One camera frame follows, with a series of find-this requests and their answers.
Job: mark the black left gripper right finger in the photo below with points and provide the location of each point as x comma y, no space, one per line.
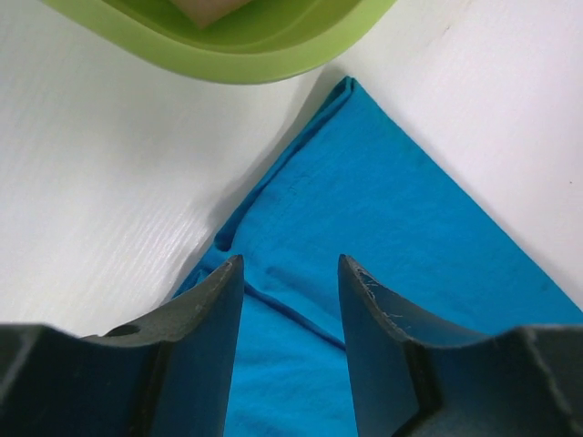
415,374

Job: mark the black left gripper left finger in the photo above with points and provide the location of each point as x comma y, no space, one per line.
166,373

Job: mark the blue t shirt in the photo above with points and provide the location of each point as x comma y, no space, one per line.
353,183

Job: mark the green plastic basin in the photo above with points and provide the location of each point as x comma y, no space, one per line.
262,42

